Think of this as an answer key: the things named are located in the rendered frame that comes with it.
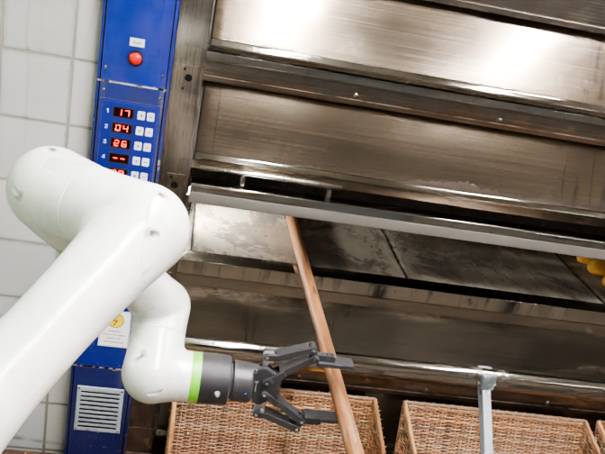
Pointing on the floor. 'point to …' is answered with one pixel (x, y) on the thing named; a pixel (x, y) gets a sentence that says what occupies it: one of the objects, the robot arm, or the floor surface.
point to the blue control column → (158, 29)
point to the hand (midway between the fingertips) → (337, 390)
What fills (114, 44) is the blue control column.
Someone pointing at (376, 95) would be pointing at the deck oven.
